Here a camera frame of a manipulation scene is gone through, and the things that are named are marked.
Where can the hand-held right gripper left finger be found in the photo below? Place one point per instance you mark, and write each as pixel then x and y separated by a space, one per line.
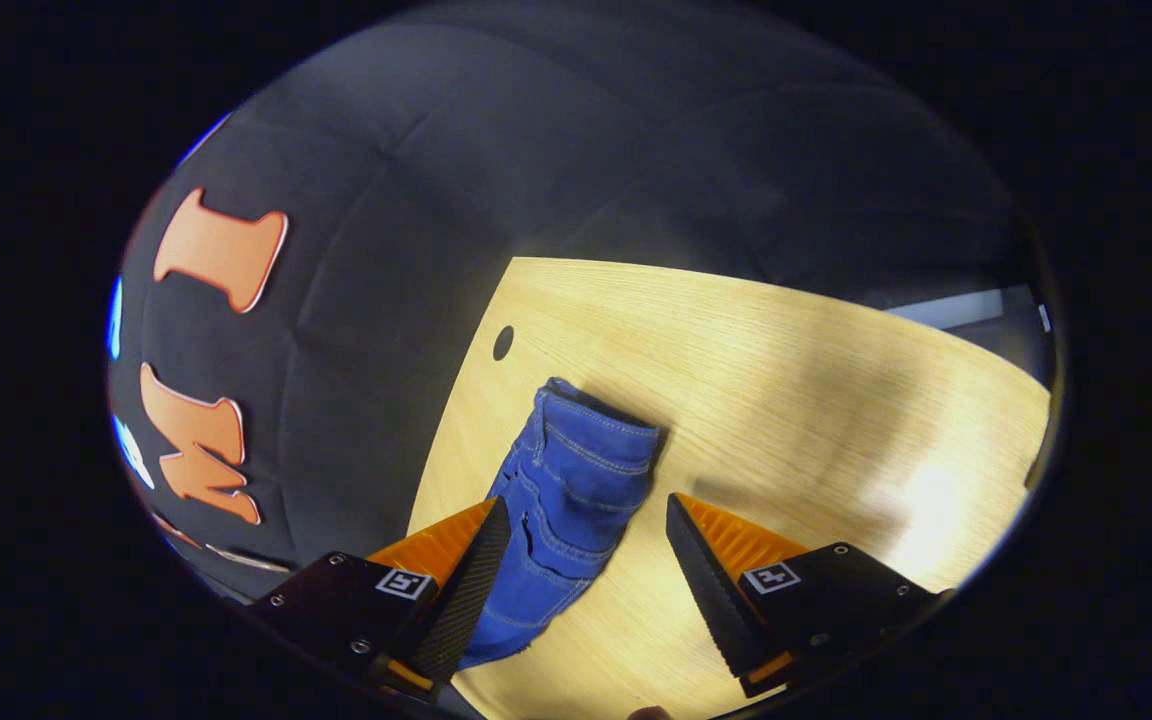
pixel 461 600

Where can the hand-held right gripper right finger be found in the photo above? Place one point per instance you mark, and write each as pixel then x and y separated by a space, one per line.
pixel 716 590

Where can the blue denim jeans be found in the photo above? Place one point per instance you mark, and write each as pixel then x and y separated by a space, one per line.
pixel 566 500

